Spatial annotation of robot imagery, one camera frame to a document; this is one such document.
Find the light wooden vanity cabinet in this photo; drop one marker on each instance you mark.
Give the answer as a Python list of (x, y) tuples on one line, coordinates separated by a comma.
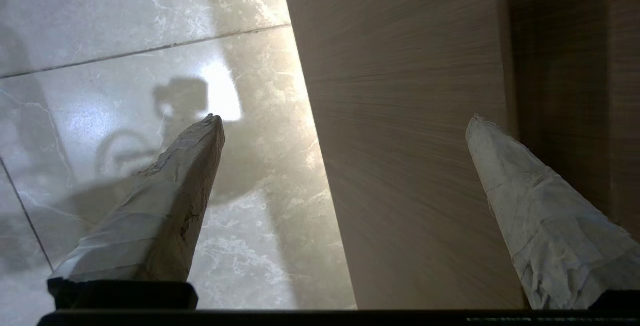
[(575, 90)]

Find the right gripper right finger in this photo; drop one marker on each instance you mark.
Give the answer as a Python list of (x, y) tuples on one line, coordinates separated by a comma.
[(550, 236)]

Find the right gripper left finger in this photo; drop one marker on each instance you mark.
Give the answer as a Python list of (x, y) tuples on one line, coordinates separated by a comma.
[(150, 226)]

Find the light wooden vanity drawer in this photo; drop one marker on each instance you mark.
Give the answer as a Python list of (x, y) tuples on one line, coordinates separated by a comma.
[(410, 140)]

